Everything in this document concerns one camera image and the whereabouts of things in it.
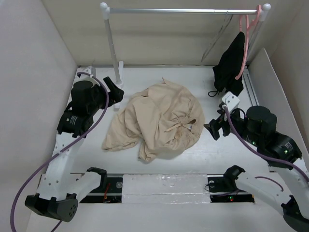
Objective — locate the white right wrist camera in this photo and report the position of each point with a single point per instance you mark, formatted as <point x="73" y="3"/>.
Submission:
<point x="230" y="100"/>

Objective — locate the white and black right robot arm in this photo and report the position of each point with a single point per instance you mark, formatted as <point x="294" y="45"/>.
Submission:
<point x="256" y="130"/>

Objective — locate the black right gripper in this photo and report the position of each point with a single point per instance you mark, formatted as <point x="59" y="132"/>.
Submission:
<point x="214" y="124"/>

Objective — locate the black garment on hanger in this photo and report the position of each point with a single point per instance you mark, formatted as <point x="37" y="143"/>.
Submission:
<point x="228" y="68"/>

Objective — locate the beige trousers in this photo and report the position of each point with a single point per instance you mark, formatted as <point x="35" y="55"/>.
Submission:
<point x="164" y="118"/>

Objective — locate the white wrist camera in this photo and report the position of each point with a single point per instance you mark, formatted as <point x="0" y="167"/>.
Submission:
<point x="230" y="100"/>
<point x="86" y="71"/>

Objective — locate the white and silver clothes rack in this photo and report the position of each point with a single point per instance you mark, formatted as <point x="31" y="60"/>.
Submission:
<point x="118" y="66"/>

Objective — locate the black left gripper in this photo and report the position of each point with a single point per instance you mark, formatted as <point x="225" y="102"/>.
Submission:
<point x="115" y="94"/>

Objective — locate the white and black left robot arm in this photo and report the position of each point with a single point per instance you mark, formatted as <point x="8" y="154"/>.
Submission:
<point x="59" y="193"/>

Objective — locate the aluminium rail right side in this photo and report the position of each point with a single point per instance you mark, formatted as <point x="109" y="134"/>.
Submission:
<point x="249" y="87"/>

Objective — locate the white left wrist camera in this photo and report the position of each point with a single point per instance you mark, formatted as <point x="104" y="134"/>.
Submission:
<point x="86" y="71"/>

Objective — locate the pink plastic hanger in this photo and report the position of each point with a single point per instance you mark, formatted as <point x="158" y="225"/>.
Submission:
<point x="249" y="25"/>

